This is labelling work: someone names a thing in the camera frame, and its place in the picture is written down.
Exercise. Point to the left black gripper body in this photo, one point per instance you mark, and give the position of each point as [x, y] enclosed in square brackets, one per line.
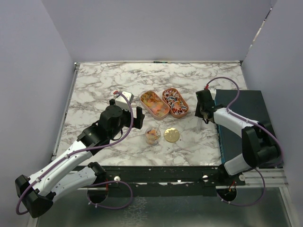
[127, 117]

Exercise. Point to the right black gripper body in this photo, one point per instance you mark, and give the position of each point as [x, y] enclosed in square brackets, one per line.
[199, 111]

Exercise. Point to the clear plastic scoop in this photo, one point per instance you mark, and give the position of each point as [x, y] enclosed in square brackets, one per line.
[199, 124]

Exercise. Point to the pink tray of gummy candies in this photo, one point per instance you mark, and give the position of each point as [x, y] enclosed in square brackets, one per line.
[154, 105]

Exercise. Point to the pink tray of lollipops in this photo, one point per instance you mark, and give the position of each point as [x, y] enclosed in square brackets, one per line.
[178, 107]

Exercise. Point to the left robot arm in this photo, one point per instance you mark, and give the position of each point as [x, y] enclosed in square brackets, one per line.
[39, 191]

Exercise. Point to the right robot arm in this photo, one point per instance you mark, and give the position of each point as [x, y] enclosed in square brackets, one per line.
[259, 145]

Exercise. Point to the clear glass jar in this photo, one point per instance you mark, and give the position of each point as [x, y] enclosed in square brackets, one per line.
[152, 136]

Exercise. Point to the gold jar lid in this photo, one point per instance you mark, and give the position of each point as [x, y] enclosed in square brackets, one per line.
[171, 135]

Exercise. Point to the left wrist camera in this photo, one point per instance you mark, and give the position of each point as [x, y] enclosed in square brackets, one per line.
[121, 101]

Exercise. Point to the blue network switch box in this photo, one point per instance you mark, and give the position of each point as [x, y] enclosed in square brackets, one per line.
[249, 104]

